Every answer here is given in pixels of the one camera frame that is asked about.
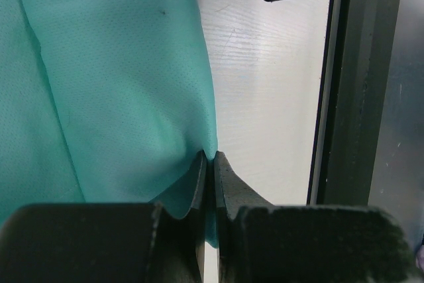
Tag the teal t shirt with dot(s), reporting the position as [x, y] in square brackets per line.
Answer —
[101, 100]

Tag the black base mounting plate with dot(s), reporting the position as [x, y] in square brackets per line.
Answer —
[356, 63]

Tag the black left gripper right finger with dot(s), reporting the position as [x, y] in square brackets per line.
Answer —
[262, 242]

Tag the reflective metal sheet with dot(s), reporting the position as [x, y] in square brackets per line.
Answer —
[397, 181]

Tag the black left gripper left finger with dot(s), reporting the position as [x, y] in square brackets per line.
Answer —
[159, 241]

